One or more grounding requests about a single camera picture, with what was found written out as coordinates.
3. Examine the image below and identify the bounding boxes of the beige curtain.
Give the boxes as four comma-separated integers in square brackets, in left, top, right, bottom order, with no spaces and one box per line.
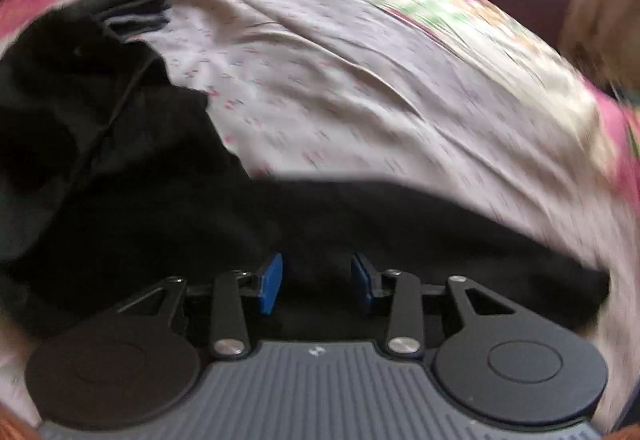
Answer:
[556,0,640,93]

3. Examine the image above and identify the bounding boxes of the cherry print bed sheet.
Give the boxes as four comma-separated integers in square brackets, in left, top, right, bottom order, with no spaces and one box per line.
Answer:
[0,0,640,436]

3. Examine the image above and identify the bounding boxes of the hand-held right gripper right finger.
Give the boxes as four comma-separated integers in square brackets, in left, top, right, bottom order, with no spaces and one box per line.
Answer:
[351,253,521,360]

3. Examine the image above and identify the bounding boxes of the black pants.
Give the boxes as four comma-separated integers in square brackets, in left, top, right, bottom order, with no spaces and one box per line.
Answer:
[0,12,612,356]

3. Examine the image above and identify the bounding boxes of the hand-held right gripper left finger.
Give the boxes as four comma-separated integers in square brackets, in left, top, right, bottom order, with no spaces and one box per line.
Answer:
[116,253,284,360]

